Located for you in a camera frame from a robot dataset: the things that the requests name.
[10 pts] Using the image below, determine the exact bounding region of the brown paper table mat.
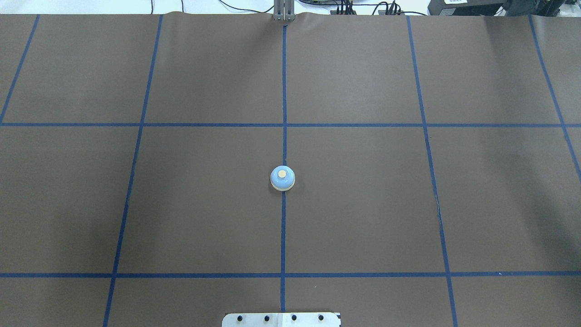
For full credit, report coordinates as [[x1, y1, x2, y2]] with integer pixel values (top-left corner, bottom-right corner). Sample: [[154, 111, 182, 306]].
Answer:
[[1, 12, 580, 327]]

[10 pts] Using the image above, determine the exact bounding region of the black box top right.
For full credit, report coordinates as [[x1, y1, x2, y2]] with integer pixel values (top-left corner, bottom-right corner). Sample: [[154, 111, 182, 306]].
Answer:
[[428, 0, 505, 16]]

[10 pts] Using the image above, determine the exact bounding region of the aluminium frame post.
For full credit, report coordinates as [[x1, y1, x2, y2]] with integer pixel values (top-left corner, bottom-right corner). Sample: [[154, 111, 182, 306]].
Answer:
[[272, 0, 296, 21]]

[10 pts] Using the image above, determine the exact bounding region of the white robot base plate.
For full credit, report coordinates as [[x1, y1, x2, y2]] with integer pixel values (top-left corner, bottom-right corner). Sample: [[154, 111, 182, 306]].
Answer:
[[222, 312, 342, 327]]

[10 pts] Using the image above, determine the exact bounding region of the black cable on table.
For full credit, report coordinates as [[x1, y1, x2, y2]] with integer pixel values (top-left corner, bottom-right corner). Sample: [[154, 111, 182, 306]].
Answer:
[[219, 0, 275, 14]]

